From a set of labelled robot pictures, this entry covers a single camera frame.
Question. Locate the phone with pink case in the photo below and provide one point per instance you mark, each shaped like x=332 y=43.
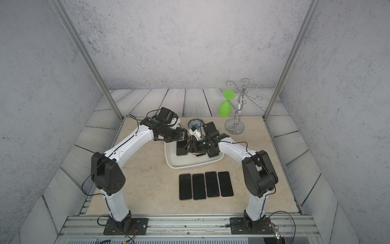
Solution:
x=212 y=186

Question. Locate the aluminium front rail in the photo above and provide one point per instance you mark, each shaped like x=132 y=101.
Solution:
x=284 y=228

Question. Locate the phone dark case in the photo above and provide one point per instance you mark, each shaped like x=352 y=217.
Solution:
x=225 y=184
x=181 y=148

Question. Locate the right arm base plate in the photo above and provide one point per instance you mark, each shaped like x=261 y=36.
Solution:
x=243 y=225

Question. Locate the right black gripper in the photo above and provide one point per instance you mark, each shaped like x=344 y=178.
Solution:
x=193 y=143

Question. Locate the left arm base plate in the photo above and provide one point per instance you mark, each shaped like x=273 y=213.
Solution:
x=125 y=226

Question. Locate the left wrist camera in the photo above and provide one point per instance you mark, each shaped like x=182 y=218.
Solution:
x=167 y=117

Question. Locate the left aluminium frame post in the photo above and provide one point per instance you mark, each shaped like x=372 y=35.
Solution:
x=69 y=27

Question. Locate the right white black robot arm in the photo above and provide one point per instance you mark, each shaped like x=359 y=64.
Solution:
x=259 y=173

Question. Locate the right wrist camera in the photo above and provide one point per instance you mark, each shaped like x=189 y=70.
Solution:
x=208 y=129

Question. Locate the aluminium frame post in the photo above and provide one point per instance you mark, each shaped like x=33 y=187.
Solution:
x=69 y=27
x=310 y=15

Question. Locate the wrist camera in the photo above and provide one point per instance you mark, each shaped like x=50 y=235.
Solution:
x=167 y=117
x=208 y=129

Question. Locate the silver wire glass rack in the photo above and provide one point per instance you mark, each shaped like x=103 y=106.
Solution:
x=236 y=126

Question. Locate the green plastic wine glass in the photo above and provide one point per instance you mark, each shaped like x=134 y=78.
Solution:
x=225 y=107

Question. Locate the white storage tray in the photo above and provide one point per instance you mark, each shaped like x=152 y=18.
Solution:
x=186 y=161

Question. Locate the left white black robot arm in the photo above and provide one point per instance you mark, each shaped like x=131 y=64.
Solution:
x=106 y=168

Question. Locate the right aluminium frame post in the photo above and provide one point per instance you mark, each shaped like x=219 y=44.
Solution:
x=310 y=15

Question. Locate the small blue white dish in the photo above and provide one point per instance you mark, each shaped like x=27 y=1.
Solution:
x=197 y=123

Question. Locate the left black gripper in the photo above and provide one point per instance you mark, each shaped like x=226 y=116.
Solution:
x=180 y=135

